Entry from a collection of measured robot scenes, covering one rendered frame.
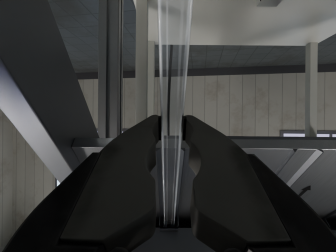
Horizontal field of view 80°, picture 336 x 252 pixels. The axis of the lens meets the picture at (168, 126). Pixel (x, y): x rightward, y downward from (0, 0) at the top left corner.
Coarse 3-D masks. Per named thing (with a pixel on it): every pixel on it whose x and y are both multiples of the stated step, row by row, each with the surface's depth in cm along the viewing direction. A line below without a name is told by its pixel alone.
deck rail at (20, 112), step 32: (0, 0) 9; (32, 0) 12; (0, 32) 9; (32, 32) 12; (0, 64) 10; (32, 64) 12; (64, 64) 15; (0, 96) 11; (32, 96) 12; (64, 96) 15; (32, 128) 13; (64, 128) 15; (64, 160) 16
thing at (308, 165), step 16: (80, 144) 16; (96, 144) 16; (160, 144) 16; (240, 144) 16; (256, 144) 16; (272, 144) 17; (288, 144) 17; (304, 144) 17; (320, 144) 17; (80, 160) 18; (160, 160) 18; (272, 160) 17; (288, 160) 17; (304, 160) 17; (320, 160) 17; (160, 176) 19; (192, 176) 20; (288, 176) 19; (304, 176) 19; (320, 176) 19; (160, 192) 22; (304, 192) 22; (320, 192) 22; (160, 208) 25; (176, 208) 25; (320, 208) 25
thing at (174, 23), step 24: (168, 0) 8; (192, 0) 8; (168, 24) 8; (168, 48) 9; (168, 72) 10; (168, 96) 11; (168, 120) 12; (168, 144) 14; (168, 168) 16; (168, 192) 20; (168, 216) 24
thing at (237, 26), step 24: (216, 0) 54; (240, 0) 54; (288, 0) 54; (312, 0) 54; (192, 24) 67; (216, 24) 67; (240, 24) 67; (264, 24) 67; (288, 24) 67; (312, 24) 66
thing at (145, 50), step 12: (144, 0) 53; (144, 12) 53; (144, 24) 53; (144, 36) 53; (144, 48) 53; (312, 48) 80; (144, 60) 53; (312, 60) 80; (144, 72) 53; (312, 72) 80; (144, 84) 53; (312, 84) 80; (144, 96) 53; (312, 96) 80; (144, 108) 53; (312, 108) 80; (312, 120) 80; (312, 132) 80
